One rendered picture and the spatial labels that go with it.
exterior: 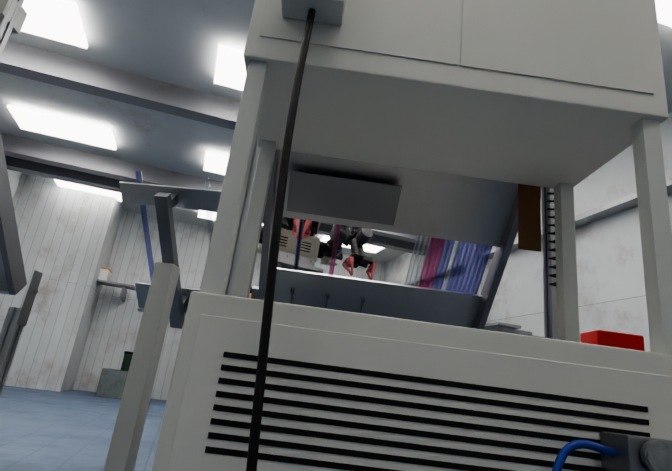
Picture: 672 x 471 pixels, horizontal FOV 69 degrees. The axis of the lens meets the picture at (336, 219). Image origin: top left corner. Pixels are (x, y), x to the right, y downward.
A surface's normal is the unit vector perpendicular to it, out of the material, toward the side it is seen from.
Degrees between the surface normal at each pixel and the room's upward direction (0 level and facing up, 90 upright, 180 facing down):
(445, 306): 137
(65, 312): 90
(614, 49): 90
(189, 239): 90
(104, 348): 90
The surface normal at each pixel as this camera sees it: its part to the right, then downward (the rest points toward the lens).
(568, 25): 0.07, -0.32
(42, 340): 0.29, -0.29
